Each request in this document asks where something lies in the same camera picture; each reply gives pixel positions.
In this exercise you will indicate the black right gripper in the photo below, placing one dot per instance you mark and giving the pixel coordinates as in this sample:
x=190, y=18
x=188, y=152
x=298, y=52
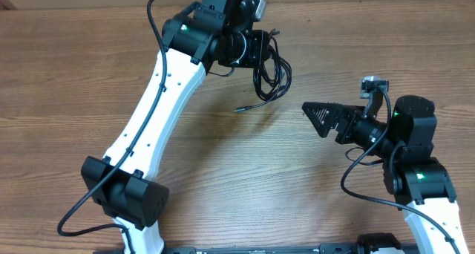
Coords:
x=347, y=118

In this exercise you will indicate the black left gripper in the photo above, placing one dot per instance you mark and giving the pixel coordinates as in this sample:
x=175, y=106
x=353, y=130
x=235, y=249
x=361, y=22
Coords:
x=257, y=50

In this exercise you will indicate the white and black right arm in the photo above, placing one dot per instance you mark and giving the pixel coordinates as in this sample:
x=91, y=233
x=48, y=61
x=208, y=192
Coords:
x=401, y=137

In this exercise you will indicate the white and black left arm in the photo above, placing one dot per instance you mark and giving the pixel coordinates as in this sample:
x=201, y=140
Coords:
x=122, y=181

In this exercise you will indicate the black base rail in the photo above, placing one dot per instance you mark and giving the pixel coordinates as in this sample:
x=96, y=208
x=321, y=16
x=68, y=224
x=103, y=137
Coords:
x=366, y=243

